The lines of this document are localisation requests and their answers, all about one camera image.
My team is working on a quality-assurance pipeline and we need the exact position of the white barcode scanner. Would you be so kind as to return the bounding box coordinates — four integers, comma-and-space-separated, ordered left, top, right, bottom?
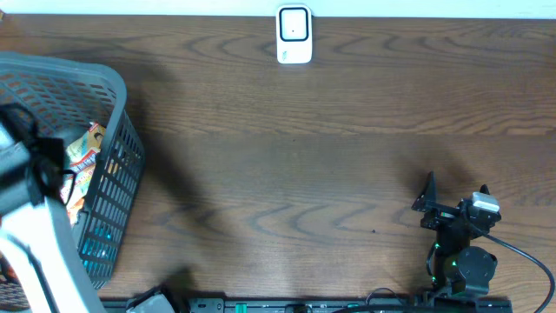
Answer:
275, 4, 313, 64

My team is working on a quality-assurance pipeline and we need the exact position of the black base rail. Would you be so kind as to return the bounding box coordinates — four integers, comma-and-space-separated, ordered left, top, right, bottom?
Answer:
102, 294, 513, 313

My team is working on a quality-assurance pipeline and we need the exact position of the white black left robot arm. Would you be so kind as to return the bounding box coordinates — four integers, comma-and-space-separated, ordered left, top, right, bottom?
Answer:
1, 103, 104, 312

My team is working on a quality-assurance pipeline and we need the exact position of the grey plastic basket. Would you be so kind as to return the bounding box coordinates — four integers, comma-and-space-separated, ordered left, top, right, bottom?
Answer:
1, 52, 145, 292

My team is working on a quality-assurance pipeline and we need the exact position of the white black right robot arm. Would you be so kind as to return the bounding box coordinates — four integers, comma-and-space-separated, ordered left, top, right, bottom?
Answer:
412, 172, 501, 302

